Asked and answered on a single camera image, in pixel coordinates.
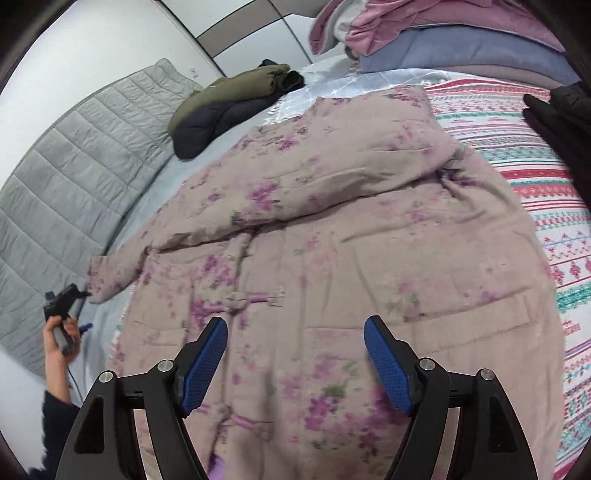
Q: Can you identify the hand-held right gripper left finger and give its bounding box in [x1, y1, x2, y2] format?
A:
[55, 316, 229, 480]

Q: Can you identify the olive and navy jacket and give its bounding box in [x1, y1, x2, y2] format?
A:
[168, 59, 305, 160]

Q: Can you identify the floral padded coat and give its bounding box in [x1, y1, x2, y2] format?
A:
[87, 85, 566, 480]

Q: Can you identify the person's left hand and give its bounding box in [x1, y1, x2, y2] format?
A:
[42, 316, 81, 393]

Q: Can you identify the grey quilted headboard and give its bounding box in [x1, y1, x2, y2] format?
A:
[0, 59, 208, 379]

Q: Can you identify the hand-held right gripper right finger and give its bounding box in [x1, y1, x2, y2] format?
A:
[363, 316, 539, 480]

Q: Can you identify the wardrobe with sliding doors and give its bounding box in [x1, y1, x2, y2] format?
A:
[152, 0, 333, 79]

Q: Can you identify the patterned striped blanket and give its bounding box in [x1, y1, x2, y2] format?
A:
[425, 78, 591, 480]

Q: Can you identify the blue folded blanket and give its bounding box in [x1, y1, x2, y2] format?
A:
[358, 28, 578, 75]

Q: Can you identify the person's left forearm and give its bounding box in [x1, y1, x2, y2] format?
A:
[41, 388, 84, 472]

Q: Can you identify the black garment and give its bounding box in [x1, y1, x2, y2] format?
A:
[523, 82, 591, 185]

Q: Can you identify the pink and white quilt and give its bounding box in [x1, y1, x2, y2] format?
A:
[308, 0, 566, 61]

